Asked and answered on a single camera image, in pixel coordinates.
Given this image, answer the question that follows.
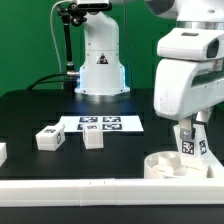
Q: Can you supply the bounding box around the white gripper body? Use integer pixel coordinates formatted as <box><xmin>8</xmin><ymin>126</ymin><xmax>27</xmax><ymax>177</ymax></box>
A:
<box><xmin>154</xmin><ymin>59</ymin><xmax>224</xmax><ymax>120</ymax></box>

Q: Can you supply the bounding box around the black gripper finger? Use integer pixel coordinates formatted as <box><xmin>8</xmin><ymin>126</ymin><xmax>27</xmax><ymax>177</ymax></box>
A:
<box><xmin>179</xmin><ymin>118</ymin><xmax>193</xmax><ymax>141</ymax></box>
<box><xmin>196</xmin><ymin>108</ymin><xmax>212</xmax><ymax>124</ymax></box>

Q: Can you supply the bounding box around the white round stool seat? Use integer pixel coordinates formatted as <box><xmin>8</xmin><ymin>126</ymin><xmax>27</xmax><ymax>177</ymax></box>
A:
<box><xmin>144</xmin><ymin>151</ymin><xmax>208</xmax><ymax>179</ymax></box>

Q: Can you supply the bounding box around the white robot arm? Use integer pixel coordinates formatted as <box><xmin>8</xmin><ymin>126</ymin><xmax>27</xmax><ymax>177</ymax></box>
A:
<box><xmin>75</xmin><ymin>0</ymin><xmax>224</xmax><ymax>122</ymax></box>

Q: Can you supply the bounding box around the white sheet with tags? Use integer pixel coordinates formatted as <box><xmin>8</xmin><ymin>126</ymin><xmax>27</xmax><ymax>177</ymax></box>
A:
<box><xmin>59</xmin><ymin>115</ymin><xmax>144</xmax><ymax>133</ymax></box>

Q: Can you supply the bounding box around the white U-shaped obstacle fence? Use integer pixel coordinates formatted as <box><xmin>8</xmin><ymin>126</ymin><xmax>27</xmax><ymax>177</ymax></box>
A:
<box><xmin>0</xmin><ymin>142</ymin><xmax>224</xmax><ymax>208</ymax></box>

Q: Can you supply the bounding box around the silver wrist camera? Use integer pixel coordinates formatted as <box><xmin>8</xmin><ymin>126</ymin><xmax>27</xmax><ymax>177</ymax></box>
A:
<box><xmin>157</xmin><ymin>28</ymin><xmax>224</xmax><ymax>61</ymax></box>

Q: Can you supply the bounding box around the black camera stand pole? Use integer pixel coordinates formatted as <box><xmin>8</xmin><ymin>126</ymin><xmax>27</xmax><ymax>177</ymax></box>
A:
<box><xmin>57</xmin><ymin>3</ymin><xmax>87</xmax><ymax>94</ymax></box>

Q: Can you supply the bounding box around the black cable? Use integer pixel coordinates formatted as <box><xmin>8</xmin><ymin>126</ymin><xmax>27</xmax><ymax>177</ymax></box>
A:
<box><xmin>26</xmin><ymin>72</ymin><xmax>79</xmax><ymax>91</ymax></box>

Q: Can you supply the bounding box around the white cable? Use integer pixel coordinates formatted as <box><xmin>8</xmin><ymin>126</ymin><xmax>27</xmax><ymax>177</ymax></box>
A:
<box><xmin>49</xmin><ymin>0</ymin><xmax>72</xmax><ymax>74</ymax></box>

